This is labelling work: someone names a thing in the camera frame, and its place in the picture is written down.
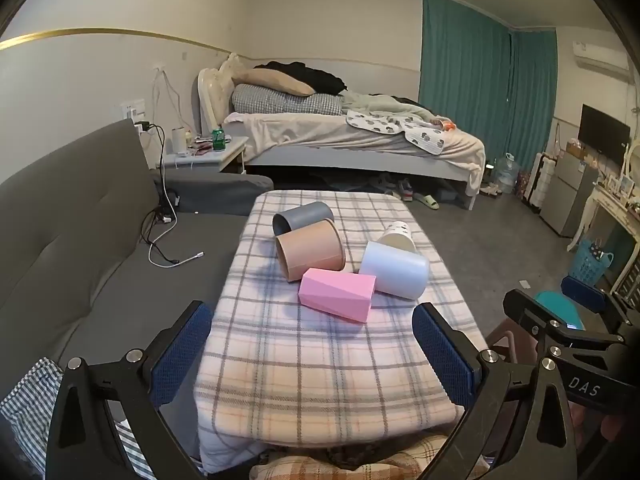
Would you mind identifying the white air conditioner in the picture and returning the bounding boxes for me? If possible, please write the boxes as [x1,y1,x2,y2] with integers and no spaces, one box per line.
[571,40,631,81]

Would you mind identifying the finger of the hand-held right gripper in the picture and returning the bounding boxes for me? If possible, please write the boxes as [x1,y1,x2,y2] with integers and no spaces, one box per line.
[560,275,640,333]
[501,287,628,361]

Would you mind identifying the white lace pillow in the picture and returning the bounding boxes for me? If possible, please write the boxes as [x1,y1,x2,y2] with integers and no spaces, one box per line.
[200,52,247,128]

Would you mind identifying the wide teal curtain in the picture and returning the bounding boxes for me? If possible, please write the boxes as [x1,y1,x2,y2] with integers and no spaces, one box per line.
[419,0,514,147]

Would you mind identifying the grey cup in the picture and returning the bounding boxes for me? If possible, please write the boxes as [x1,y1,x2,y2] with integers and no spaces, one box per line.
[272,201,335,237]

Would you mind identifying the white dotted cup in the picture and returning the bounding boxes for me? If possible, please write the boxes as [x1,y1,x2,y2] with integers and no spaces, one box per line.
[382,220,417,255]

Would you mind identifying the bed with beige bedding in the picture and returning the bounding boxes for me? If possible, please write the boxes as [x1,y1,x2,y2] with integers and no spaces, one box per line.
[197,67,483,211]

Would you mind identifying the grey fridge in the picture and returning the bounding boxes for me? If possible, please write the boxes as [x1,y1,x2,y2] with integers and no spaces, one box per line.
[540,150,600,238]

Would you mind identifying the white printed blanket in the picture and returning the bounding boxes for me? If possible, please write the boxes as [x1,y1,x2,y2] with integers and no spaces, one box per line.
[346,109,446,156]

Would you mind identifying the white charging cable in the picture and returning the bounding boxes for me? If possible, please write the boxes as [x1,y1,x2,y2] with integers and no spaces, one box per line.
[148,217,205,267]

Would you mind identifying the black cable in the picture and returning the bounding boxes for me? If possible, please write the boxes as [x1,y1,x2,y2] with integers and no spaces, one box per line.
[134,120,180,265]

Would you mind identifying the pink faceted cup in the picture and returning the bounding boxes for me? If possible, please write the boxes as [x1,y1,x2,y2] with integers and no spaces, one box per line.
[298,267,377,323]

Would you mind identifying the plaid blanket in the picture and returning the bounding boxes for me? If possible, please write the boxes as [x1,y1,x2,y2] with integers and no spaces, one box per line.
[192,190,488,476]

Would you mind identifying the white vanity table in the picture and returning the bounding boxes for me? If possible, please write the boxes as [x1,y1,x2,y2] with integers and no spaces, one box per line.
[567,180,640,301]

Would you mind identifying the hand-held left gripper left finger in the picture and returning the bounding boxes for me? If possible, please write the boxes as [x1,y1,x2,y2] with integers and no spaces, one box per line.
[45,301,216,480]

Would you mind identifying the green checked cloth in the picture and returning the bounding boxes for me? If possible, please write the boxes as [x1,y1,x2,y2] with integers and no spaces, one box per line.
[0,357,157,480]

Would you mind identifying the tan cup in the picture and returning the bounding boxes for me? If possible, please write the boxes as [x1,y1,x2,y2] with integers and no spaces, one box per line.
[275,220,347,281]

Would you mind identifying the blue laundry basket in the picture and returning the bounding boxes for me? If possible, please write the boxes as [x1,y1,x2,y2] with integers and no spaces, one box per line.
[570,239,615,286]

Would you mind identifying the narrow teal curtain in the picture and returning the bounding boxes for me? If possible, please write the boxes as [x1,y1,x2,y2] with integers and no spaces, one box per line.
[509,29,558,146]

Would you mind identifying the grey sofa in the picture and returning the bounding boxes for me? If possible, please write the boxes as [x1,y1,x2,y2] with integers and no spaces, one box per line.
[0,119,273,461]

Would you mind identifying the black television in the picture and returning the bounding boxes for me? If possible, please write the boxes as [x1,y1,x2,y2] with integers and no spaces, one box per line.
[579,104,632,155]

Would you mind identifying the black clothes pile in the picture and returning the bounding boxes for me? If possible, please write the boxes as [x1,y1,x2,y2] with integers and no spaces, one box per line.
[254,61,347,96]

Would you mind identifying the beige pillow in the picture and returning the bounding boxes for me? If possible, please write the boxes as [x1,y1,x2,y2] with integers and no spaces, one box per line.
[231,67,316,97]

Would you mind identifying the checkered pillow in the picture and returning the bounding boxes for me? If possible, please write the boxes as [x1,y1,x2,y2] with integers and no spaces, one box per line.
[232,84,344,116]

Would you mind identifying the beige bed sheet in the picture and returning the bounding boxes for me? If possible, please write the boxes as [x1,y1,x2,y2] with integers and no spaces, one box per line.
[222,112,486,183]

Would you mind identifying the white wall cable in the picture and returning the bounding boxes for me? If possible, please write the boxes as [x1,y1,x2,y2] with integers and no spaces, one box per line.
[151,64,197,137]

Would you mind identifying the pale green blanket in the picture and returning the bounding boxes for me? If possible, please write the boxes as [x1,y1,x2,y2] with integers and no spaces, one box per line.
[341,91,437,122]

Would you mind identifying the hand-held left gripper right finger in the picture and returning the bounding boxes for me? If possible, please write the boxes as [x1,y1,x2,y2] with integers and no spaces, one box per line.
[411,302,610,480]

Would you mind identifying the brown plastic chair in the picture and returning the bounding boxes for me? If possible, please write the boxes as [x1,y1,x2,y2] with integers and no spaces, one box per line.
[487,317,532,367]

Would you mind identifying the plain white cup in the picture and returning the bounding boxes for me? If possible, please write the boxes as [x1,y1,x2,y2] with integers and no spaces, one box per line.
[359,241,430,301]

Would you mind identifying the plaid trousers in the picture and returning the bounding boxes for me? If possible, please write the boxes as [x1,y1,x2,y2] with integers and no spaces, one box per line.
[249,434,493,480]

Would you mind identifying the clear water jug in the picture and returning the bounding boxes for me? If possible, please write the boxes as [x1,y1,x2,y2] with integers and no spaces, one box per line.
[492,152,518,195]

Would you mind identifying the white nightstand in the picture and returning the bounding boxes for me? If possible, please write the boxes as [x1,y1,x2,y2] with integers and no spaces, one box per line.
[162,136,248,176]

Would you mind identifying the teal stool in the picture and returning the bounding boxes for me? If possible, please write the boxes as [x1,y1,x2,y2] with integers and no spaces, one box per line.
[532,291,587,331]

